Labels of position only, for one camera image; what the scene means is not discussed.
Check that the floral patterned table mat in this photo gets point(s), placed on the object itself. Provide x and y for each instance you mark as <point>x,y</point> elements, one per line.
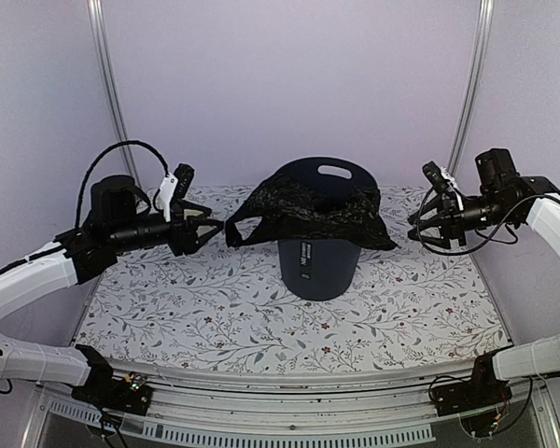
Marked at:
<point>226,309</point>

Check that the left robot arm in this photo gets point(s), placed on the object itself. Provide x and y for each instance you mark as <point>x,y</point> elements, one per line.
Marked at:
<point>122,219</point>

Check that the left aluminium frame post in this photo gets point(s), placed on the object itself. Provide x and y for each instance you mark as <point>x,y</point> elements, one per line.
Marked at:
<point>99,36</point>

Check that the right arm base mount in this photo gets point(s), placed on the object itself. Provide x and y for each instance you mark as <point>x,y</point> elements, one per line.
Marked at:
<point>451,395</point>

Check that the black plastic trash bag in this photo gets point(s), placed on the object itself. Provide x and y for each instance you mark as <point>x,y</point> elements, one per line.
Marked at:
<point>282,208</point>

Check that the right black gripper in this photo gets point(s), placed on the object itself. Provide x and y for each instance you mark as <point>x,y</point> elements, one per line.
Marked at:
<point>451,219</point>

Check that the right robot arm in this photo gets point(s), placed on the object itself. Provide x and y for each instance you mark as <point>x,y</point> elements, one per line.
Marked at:
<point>506,199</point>

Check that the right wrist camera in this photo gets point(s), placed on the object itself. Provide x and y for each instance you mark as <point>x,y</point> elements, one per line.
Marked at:
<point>444,184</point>

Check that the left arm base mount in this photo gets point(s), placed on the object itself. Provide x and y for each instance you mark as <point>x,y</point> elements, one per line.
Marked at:
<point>130,394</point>

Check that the right aluminium frame post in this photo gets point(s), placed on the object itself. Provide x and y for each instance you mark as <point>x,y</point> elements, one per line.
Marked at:
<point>479,49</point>

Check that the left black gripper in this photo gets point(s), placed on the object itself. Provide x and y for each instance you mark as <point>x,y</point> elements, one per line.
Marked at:
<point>187,242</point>

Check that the aluminium frame post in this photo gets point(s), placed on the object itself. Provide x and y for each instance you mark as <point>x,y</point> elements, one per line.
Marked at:
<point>99,36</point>
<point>479,49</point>

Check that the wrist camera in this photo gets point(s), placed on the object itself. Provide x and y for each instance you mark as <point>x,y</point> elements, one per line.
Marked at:
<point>444,184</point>
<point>174,186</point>

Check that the aluminium front rail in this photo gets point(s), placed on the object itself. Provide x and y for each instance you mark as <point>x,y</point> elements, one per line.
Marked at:
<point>363,409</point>

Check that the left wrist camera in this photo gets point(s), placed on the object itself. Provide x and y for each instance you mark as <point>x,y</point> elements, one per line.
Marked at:
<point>174,186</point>

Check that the dark grey trash bin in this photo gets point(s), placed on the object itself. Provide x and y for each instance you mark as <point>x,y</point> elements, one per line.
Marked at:
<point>321,270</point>

